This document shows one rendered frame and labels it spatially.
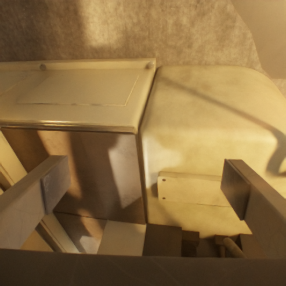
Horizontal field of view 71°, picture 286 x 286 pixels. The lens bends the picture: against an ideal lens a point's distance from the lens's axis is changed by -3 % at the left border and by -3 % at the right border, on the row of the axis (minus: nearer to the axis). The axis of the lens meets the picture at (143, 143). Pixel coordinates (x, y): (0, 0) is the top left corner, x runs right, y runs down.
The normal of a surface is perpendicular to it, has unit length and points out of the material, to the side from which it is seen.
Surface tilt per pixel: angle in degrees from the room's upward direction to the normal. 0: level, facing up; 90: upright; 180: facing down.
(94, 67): 0
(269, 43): 0
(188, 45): 0
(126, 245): 90
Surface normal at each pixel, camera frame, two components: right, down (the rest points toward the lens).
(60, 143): -0.16, 0.65
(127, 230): -0.07, -0.76
